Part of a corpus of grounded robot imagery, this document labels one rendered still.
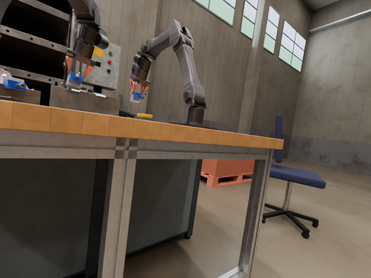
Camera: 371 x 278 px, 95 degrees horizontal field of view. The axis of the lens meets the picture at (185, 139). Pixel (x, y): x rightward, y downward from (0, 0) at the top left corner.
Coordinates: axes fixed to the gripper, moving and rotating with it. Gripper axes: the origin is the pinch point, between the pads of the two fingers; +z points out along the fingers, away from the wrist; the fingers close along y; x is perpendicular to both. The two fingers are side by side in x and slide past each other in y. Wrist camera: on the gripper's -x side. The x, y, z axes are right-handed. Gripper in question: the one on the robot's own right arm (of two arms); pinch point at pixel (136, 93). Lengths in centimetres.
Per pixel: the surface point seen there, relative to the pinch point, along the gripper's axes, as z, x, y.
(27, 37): 1, -78, 47
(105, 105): 4.6, 14.9, 20.2
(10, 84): 1, 21, 51
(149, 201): 49, 40, -7
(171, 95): 52, -249, -217
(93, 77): 16, -75, 4
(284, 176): 24, 66, -124
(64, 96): 4.3, 13.6, 35.8
